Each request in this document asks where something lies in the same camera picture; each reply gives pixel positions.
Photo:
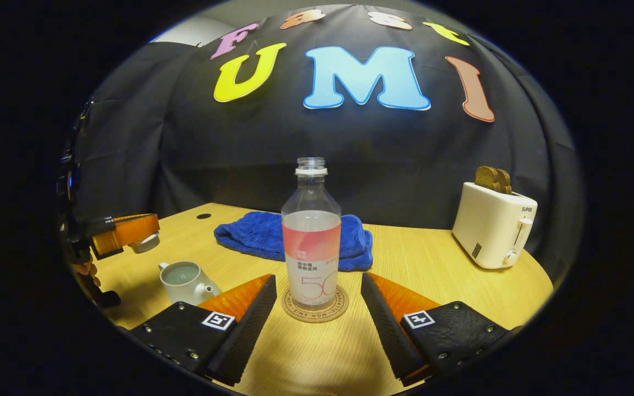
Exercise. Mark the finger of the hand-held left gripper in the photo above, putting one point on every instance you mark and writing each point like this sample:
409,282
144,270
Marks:
127,234

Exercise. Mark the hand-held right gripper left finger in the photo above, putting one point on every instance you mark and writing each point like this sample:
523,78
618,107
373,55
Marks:
248,324

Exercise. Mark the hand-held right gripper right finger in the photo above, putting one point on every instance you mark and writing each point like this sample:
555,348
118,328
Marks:
386,324

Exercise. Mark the white teacup lid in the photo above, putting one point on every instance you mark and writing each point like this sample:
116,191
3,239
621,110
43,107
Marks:
143,245

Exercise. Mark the round cork coaster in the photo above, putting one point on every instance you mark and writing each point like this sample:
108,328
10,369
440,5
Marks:
295,314

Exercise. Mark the white ceramic teacup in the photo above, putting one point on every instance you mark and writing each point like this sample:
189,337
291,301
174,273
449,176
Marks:
182,289

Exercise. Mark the clear plastic water bottle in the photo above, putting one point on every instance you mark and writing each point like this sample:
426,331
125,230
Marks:
311,247

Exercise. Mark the blue towel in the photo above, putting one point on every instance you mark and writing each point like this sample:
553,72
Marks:
251,234

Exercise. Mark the white toaster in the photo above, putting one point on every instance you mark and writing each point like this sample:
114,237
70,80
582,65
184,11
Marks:
490,225

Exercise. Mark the brown bread slice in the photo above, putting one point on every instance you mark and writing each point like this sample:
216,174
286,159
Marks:
505,181
486,177

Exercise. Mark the black backdrop cloth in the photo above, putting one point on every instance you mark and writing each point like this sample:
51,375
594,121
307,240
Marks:
350,148

